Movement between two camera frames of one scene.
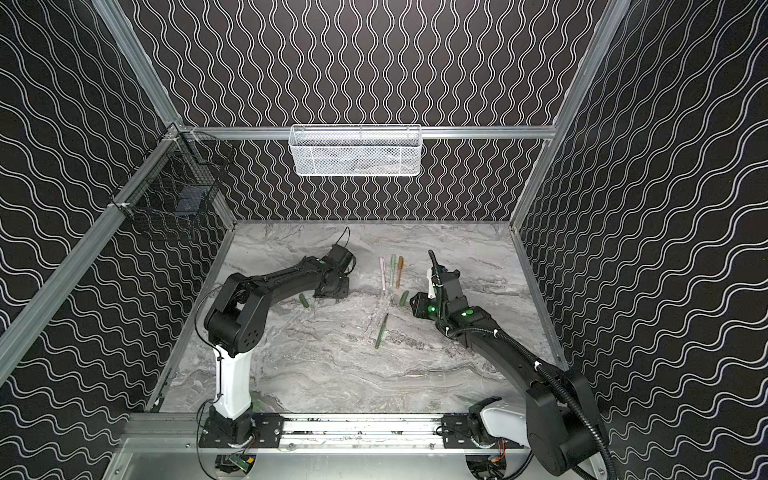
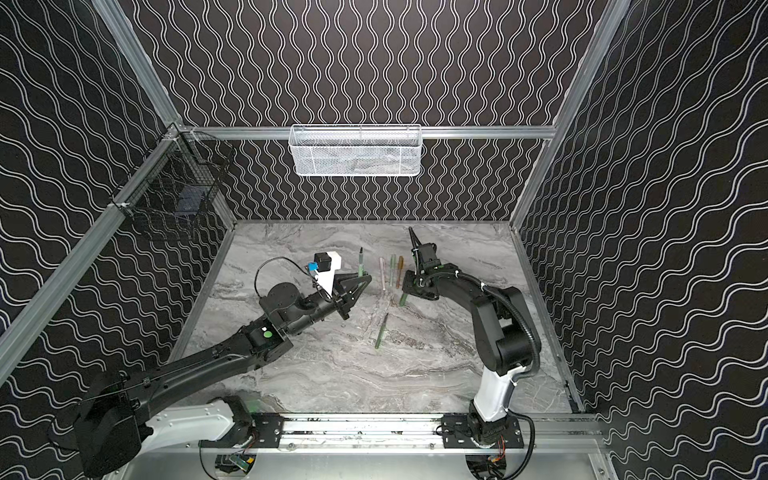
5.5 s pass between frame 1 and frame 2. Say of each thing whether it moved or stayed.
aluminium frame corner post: stayed
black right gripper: moved
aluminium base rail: stayed
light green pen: stayed
